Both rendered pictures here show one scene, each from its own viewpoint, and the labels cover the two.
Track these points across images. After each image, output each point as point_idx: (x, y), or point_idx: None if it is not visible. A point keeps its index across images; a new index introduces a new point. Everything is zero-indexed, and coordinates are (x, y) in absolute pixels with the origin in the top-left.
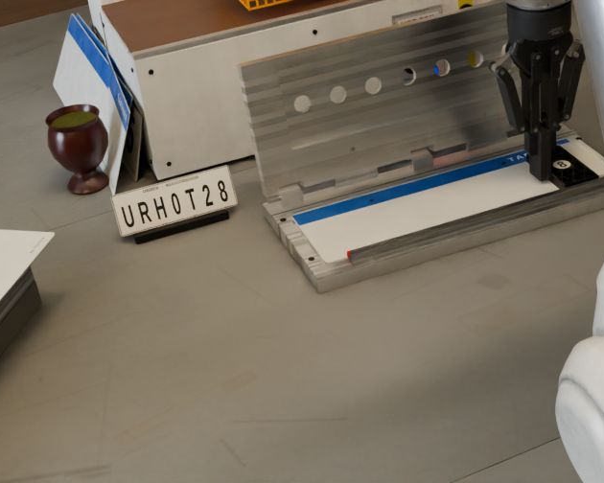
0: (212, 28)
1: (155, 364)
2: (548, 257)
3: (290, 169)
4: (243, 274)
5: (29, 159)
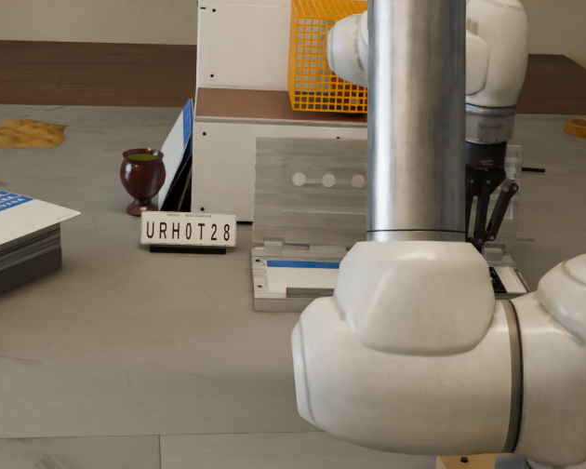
0: (261, 115)
1: (112, 318)
2: None
3: (276, 225)
4: (210, 287)
5: (113, 187)
